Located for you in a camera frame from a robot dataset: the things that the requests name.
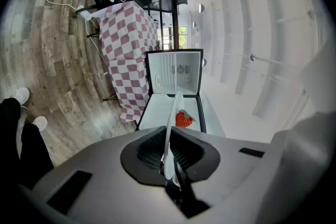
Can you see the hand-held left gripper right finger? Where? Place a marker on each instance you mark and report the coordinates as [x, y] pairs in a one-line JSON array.
[[231, 165]]

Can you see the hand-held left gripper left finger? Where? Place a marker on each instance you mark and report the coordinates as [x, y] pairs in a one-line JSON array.
[[99, 178]]

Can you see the white plate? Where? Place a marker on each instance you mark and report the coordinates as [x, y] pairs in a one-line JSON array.
[[168, 149]]

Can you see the red strawberry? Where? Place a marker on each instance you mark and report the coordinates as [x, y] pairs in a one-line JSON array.
[[182, 120]]

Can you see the person's black trousers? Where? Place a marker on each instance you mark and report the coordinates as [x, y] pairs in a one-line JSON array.
[[31, 154]]

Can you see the white shoe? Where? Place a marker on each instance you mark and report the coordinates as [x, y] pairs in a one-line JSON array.
[[40, 122], [22, 95]]

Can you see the round ceiling lamp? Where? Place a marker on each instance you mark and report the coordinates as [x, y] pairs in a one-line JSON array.
[[201, 8], [194, 25], [204, 62]]

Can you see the pink white checkered tablecloth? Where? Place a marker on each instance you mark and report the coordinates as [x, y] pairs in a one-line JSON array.
[[126, 42]]

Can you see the dark metal railing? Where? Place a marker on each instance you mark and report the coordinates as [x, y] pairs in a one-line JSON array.
[[174, 21]]

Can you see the white power strip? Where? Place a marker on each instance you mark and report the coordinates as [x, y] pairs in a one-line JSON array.
[[84, 12]]

